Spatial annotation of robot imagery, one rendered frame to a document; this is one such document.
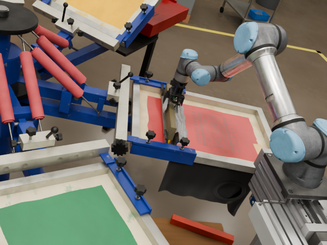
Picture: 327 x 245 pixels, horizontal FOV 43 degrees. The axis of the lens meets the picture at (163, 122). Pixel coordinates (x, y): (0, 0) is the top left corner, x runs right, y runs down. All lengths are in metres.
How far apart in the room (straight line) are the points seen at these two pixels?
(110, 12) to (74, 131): 1.25
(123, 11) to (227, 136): 0.97
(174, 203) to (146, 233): 1.57
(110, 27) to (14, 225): 1.38
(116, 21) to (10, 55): 0.76
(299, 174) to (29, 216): 0.97
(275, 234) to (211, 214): 1.70
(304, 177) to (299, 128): 0.23
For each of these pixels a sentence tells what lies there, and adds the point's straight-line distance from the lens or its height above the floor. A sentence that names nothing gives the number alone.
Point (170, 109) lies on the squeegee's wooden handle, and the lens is 2.07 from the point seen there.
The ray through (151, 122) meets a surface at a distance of 2.12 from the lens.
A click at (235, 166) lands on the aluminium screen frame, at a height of 0.98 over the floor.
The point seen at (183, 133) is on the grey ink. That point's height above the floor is 0.96.
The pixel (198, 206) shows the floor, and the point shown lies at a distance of 3.19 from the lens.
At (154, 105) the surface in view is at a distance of 2.26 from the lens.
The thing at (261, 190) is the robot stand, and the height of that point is 1.09.
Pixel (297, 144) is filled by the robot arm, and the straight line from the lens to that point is 1.41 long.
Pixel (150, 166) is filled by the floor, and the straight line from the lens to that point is 3.34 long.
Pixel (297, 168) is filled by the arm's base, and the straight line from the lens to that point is 1.59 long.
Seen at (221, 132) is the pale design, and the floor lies 0.96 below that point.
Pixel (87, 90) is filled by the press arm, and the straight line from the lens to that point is 2.07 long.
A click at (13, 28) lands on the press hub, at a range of 1.88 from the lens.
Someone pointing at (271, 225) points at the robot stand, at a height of 1.17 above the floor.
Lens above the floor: 2.14
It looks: 33 degrees down
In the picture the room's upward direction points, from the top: 19 degrees clockwise
